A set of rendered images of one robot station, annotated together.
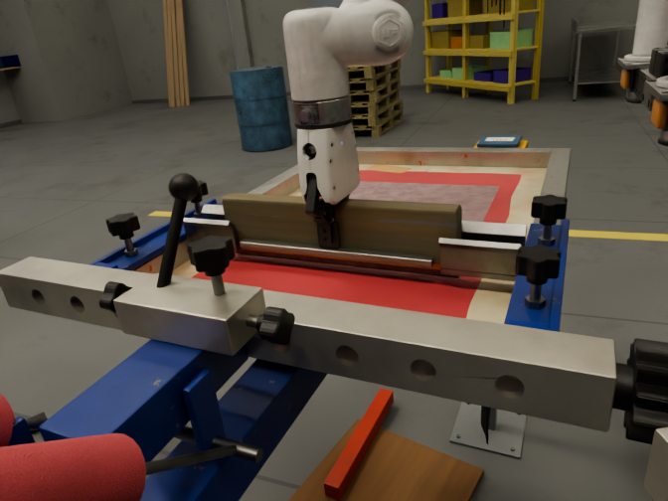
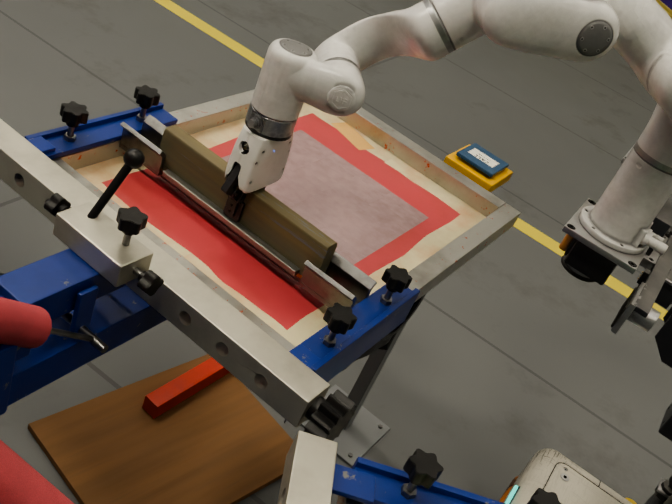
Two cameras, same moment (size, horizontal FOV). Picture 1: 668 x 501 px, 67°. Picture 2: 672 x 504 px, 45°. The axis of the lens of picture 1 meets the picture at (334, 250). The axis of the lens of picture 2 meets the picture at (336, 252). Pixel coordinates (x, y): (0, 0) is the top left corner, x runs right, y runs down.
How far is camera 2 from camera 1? 66 cm
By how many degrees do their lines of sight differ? 11
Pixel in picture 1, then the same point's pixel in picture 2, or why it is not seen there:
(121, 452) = (43, 319)
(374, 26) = (331, 90)
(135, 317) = (66, 231)
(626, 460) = not seen: outside the picture
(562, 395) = (282, 398)
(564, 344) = (302, 374)
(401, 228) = (287, 235)
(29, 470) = (12, 314)
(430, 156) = (397, 146)
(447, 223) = (319, 252)
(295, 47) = (268, 72)
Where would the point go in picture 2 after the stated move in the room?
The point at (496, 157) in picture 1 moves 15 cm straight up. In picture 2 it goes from (453, 183) to (483, 123)
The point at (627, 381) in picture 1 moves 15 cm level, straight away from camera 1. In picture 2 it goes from (317, 407) to (390, 366)
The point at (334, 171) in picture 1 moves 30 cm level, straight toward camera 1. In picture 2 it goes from (256, 170) to (197, 282)
